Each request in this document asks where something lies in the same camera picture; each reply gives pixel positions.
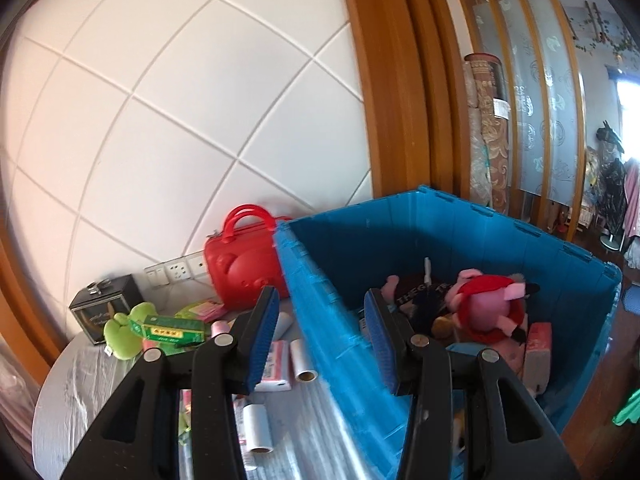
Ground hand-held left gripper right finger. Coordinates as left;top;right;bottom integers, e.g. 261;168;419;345
363;287;576;480

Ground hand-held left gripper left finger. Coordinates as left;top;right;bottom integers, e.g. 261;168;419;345
60;285;281;480

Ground blue plastic crate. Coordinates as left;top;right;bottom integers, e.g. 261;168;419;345
272;185;623;480

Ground pink pig plush red dress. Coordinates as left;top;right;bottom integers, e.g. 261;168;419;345
446;268;541;345

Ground round desktop with plastic cover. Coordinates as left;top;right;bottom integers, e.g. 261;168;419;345
32;305;401;480

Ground red and white small box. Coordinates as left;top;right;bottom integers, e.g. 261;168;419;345
257;340;292;392

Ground red suitcase-shaped case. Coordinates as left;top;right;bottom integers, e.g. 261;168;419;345
203;204;293;311

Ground long green box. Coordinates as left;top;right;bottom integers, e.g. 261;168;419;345
129;315;208;348

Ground green frog plush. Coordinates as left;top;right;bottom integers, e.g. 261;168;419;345
103;302;156;361

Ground black gift box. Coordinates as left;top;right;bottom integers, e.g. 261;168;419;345
69;274;146;346

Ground rolled patterned carpet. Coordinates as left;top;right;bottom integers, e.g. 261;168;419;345
462;52;511;211

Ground clothes rack with garments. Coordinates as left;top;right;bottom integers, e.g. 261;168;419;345
582;120;640;253

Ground frosted glass partition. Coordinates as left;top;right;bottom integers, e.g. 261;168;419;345
470;0;583;206

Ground wooden door frame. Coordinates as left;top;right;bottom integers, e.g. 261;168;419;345
337;0;473;206

